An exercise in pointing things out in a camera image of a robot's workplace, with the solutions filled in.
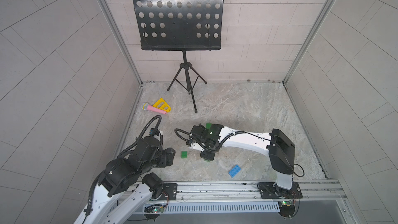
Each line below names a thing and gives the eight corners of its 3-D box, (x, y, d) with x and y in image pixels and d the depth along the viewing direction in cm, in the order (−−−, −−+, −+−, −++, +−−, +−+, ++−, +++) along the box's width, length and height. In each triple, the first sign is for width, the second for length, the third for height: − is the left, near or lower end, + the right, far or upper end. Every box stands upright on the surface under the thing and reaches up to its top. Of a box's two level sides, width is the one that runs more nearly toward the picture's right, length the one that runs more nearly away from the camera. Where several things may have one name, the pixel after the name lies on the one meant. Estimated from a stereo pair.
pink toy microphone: (142, 109, 103) (140, 106, 100) (145, 104, 105) (144, 101, 102) (164, 117, 99) (162, 114, 96) (167, 112, 101) (166, 109, 99)
